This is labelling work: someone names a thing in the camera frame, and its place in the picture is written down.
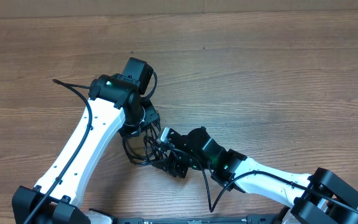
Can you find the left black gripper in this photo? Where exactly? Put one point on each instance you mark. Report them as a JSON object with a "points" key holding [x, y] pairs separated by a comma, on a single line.
{"points": [[151, 114]]}

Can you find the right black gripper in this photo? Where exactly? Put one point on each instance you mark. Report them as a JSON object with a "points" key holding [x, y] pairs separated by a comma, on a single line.
{"points": [[173, 166]]}

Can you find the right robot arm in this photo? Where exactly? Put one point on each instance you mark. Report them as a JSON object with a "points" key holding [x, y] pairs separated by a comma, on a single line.
{"points": [[322, 197]]}

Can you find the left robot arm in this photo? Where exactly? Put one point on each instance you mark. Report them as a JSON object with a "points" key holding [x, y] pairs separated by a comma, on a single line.
{"points": [[115, 104]]}

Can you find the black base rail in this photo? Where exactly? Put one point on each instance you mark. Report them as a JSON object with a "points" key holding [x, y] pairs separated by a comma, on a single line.
{"points": [[194, 220]]}

